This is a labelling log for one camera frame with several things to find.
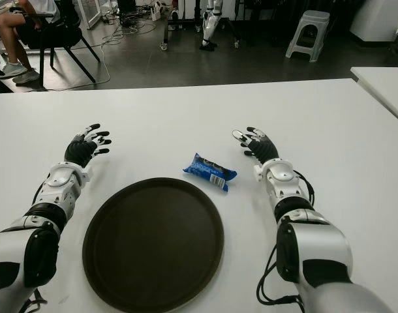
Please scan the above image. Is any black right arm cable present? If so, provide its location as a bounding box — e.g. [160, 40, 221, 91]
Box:
[256, 169, 317, 304]

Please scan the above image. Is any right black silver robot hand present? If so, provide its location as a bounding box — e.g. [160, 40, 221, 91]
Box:
[231, 127, 280, 165]

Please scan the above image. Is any seated person with bare legs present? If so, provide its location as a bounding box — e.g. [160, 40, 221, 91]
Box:
[0, 0, 61, 85]

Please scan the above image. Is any black office chair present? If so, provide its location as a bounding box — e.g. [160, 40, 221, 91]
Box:
[9, 0, 101, 89]

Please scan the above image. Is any tangled floor cables heap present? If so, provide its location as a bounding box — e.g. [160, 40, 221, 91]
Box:
[102, 5, 157, 37]

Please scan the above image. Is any grey plastic stool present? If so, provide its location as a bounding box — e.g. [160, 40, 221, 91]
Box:
[285, 10, 330, 63]

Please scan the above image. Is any white bag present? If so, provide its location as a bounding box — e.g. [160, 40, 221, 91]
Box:
[151, 0, 163, 21]

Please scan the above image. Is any long white floor cable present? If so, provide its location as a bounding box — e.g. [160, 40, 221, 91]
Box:
[44, 22, 125, 91]

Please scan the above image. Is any black wheeled metal frame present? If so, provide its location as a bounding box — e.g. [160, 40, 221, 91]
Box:
[159, 0, 242, 52]

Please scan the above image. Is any round dark brown tray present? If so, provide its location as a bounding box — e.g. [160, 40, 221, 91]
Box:
[82, 177, 225, 313]

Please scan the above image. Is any white cabinet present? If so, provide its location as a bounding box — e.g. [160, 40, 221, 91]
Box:
[348, 0, 398, 42]

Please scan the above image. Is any white framed panel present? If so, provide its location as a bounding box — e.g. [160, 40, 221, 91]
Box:
[75, 0, 102, 30]

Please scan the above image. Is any white humanoid robot leg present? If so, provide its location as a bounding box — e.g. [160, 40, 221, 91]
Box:
[198, 0, 224, 52]

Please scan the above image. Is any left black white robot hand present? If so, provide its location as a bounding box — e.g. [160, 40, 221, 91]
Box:
[63, 123, 112, 169]

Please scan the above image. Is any white side table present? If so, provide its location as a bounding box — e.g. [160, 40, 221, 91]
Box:
[350, 67, 398, 128]

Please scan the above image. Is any blue Oreo cookie packet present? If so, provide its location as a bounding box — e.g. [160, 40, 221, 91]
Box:
[181, 152, 237, 193]

